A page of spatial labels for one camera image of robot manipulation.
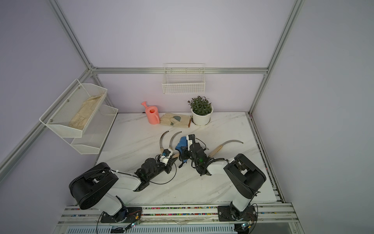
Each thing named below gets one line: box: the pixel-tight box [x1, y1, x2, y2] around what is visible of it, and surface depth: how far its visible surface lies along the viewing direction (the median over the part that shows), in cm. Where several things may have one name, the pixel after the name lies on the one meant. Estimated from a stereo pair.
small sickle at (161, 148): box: [159, 130, 170, 154], surface depth 103 cm
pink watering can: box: [141, 101, 161, 125], surface depth 110 cm
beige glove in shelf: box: [68, 93, 104, 131], surface depth 81 cm
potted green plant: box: [187, 95, 214, 126], surface depth 105 cm
